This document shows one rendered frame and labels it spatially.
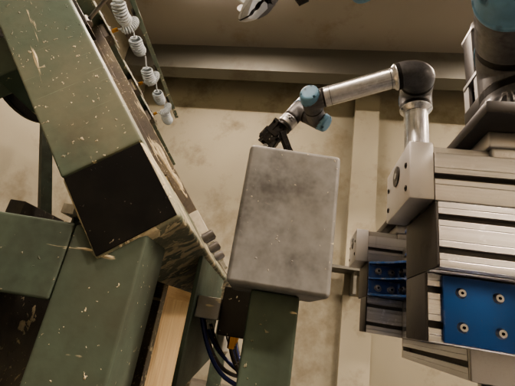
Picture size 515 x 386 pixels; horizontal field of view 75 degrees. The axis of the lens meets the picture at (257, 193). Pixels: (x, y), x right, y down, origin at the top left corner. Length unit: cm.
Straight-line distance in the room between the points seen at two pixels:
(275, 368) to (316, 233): 16
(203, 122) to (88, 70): 431
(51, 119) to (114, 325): 28
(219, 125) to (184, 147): 57
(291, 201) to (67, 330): 29
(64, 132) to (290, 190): 30
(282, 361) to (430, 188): 30
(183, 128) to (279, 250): 453
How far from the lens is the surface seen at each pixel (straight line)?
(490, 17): 62
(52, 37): 62
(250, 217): 40
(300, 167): 43
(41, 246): 47
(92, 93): 53
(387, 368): 400
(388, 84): 135
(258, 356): 42
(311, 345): 389
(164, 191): 43
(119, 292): 42
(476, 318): 54
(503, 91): 68
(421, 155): 53
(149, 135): 132
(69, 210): 153
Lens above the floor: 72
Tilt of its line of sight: 20 degrees up
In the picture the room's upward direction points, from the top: 10 degrees clockwise
